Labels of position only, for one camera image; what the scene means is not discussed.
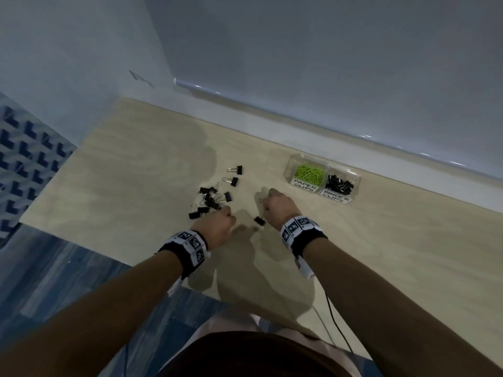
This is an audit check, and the person's left forearm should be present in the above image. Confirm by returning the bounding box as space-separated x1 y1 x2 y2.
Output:
0 250 185 377

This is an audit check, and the black left wristband with markers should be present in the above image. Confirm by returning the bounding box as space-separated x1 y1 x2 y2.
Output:
157 230 211 278

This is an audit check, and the heap of green paper clips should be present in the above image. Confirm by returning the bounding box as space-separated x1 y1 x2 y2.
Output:
295 164 326 185

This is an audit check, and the thin black cable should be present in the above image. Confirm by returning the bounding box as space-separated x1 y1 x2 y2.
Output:
324 290 354 354

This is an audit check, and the blue patterned foam panel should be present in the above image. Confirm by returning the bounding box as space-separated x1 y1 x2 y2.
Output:
0 93 77 248

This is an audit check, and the person's right hand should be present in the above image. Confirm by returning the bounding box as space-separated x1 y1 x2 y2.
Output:
259 188 302 231

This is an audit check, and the person's right forearm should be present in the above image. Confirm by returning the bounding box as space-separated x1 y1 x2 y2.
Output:
302 237 503 377

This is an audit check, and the black right wristband with markers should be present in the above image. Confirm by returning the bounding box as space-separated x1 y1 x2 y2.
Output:
279 216 329 259

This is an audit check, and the boxed heap of binder clips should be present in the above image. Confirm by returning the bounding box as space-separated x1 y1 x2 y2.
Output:
325 174 354 194

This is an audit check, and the person's dark shirt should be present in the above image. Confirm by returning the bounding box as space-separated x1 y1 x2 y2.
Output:
156 331 353 377

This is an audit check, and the white wrist connector tag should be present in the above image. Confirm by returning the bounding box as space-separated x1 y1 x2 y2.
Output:
295 255 315 280

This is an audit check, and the pile of black binder clips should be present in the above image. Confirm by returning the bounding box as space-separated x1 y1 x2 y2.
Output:
188 165 243 220

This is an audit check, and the black wristband with markers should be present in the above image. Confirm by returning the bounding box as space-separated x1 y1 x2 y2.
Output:
279 216 329 259
157 230 211 278

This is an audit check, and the clear plastic organizer box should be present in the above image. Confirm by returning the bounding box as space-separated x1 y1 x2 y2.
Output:
284 153 362 205

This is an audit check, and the person's left hand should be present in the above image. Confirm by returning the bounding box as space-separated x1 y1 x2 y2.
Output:
191 206 237 252

